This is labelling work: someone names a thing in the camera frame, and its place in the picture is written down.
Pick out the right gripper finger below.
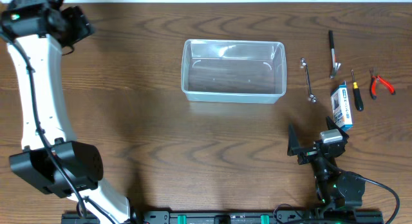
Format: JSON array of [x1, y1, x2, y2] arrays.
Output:
[[287, 124, 303, 156], [326, 117, 346, 134]]

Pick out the blue and white box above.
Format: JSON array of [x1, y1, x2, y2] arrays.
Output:
[[330, 81, 353, 131]]

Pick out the silver double-ended wrench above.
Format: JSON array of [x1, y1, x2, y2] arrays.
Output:
[[301, 58, 317, 103]]

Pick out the small black-handled hammer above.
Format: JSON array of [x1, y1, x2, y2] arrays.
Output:
[[328, 30, 341, 79]]

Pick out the clear plastic container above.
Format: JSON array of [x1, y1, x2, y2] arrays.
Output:
[[181, 39, 287, 104]]

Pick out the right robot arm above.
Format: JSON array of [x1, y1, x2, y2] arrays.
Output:
[[287, 117, 365, 218]]

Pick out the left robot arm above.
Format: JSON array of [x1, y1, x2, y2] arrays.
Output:
[[1, 0, 138, 223]]

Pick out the yellow black screwdriver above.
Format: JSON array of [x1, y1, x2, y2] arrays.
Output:
[[351, 69, 364, 111]]

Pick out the red-handled pliers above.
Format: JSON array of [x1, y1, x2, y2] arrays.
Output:
[[369, 68, 396, 100]]

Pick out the black mounting rail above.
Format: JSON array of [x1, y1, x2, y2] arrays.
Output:
[[61, 209, 384, 224]]

